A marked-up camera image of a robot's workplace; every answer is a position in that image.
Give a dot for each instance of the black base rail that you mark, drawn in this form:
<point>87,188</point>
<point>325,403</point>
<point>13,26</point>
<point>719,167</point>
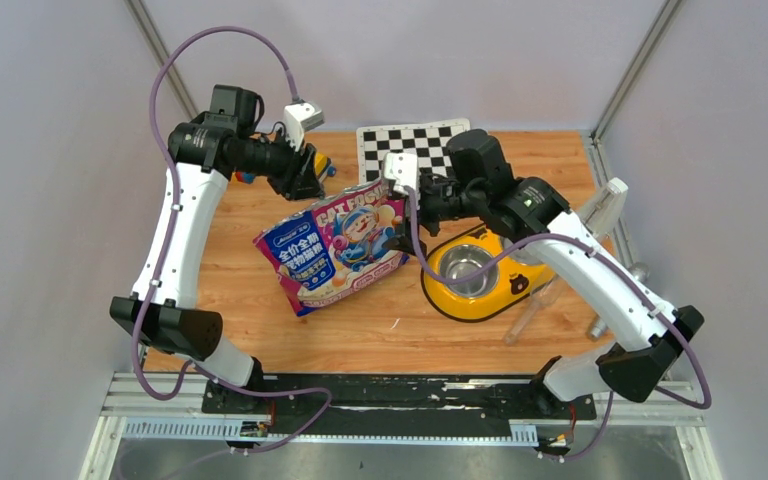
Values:
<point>481,410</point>

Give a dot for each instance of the pink pet food bag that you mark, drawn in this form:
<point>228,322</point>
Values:
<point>335,247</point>

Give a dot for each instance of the black white chessboard mat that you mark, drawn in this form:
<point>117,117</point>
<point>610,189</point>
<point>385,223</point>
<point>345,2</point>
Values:
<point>425,140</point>

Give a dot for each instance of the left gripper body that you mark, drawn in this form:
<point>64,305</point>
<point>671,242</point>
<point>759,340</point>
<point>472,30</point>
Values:
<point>277,161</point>

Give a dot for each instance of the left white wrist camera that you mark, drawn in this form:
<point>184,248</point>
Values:
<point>298,119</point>

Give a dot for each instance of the toy block car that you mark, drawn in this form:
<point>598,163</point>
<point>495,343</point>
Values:
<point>324,167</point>

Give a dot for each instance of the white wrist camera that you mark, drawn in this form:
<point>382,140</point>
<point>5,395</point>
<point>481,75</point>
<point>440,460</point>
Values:
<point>400,173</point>
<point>298,119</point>

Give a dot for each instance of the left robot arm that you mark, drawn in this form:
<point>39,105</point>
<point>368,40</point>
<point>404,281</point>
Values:
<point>206,153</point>

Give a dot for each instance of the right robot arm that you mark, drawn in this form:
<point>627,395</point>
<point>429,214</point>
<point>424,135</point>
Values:
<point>650,333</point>

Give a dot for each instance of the yellow double pet bowl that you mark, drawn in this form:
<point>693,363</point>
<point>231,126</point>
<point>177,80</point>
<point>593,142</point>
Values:
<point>509,282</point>

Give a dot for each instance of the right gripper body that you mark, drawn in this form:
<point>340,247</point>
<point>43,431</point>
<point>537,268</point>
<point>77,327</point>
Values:
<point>439,202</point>

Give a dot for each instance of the clear plastic scoop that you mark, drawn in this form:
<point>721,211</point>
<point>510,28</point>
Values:
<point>530,318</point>

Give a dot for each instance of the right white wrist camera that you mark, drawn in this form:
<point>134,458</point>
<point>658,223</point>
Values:
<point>400,173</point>

